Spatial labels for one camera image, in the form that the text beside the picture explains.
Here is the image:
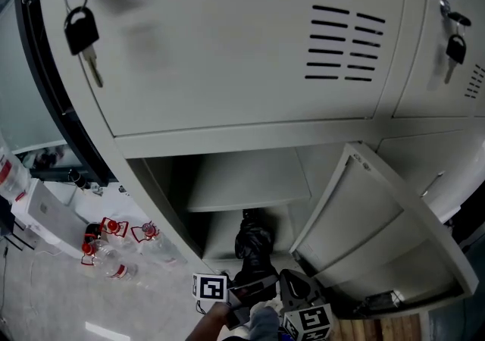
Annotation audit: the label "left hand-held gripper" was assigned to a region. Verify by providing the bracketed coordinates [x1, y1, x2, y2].
[192, 273, 280, 330]

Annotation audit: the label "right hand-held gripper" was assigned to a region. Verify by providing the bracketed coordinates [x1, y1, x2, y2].
[280, 269, 334, 341]

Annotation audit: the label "black umbrella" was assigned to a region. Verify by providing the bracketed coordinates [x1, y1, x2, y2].
[233, 208, 280, 302]

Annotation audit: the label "grey metal locker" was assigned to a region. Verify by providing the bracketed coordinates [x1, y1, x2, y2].
[37, 0, 485, 321]

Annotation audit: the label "person's left forearm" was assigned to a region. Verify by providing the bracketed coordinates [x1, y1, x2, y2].
[184, 301, 233, 341]

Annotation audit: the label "grey locker door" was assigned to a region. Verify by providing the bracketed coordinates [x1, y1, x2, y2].
[289, 142, 480, 307]

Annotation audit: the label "black-headed keys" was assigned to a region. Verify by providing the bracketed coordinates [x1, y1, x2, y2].
[58, 0, 114, 89]
[439, 0, 473, 85]

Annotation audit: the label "person's grey clothing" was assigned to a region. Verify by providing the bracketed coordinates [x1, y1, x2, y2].
[249, 301, 282, 341]

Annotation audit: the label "wooden slat platform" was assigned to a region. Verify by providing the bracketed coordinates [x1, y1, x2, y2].
[332, 312, 424, 341]

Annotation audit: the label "red label water bottle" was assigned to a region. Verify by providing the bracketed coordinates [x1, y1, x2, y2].
[80, 238, 139, 283]

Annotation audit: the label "black thermos flask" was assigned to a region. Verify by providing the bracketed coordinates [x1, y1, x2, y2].
[67, 167, 91, 189]

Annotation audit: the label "white water dispenser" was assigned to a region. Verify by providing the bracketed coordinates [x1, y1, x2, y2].
[10, 177, 91, 258]

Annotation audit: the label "large clear water jug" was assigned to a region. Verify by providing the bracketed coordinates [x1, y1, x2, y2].
[0, 137, 30, 203]

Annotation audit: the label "frosted white panel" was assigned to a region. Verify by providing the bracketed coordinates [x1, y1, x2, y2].
[0, 0, 67, 153]

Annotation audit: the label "black floor cable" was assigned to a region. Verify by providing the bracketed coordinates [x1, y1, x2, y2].
[0, 242, 11, 335]

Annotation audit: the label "black window frame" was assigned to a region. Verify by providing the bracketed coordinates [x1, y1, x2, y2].
[14, 0, 119, 186]

